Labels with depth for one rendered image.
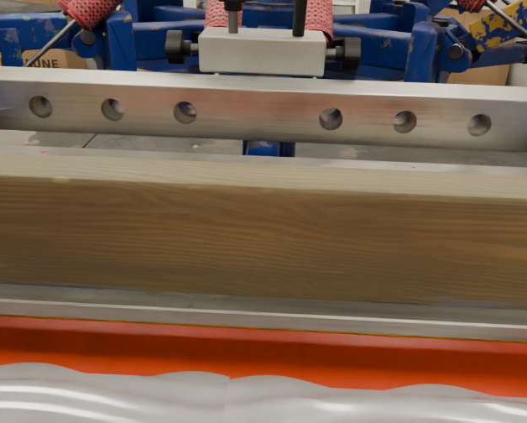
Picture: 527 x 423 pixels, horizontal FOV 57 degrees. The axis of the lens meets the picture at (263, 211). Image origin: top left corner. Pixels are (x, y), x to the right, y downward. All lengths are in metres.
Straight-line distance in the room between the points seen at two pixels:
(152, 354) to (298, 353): 0.08
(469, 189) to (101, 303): 0.19
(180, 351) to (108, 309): 0.05
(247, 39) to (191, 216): 0.29
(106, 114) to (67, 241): 0.25
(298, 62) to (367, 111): 0.09
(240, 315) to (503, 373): 0.15
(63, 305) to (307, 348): 0.13
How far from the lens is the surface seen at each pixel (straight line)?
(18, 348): 0.31
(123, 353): 0.29
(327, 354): 0.29
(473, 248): 0.25
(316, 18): 0.68
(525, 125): 0.51
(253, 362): 0.28
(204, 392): 0.26
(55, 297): 0.27
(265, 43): 0.49
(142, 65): 1.30
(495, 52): 1.52
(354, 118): 0.46
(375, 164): 0.43
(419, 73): 0.88
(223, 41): 0.50
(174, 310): 0.25
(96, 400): 0.26
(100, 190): 0.24
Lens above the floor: 1.16
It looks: 29 degrees down
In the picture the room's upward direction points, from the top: 2 degrees clockwise
